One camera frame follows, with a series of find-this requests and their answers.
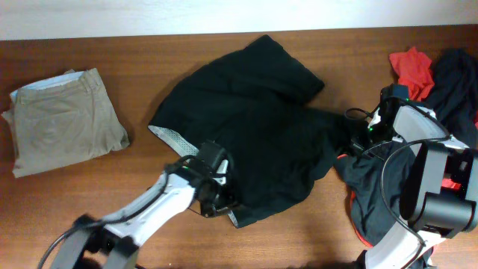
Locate folded khaki shorts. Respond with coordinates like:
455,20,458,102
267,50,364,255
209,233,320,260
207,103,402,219
2,69,130,178

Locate dark grey red-trimmed garment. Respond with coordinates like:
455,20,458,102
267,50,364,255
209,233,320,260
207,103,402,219
333,141,464,269

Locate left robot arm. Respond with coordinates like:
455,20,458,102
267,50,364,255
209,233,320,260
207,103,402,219
38,141,239,268

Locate black shorts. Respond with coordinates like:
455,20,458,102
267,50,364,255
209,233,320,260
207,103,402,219
148,35,356,228

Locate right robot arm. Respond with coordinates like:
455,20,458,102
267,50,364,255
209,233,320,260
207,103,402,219
352,84,477,268

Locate black garment pile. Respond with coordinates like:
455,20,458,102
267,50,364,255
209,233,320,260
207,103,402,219
425,49,477,149

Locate red garment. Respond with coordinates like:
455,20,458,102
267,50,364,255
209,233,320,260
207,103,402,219
389,46,435,102

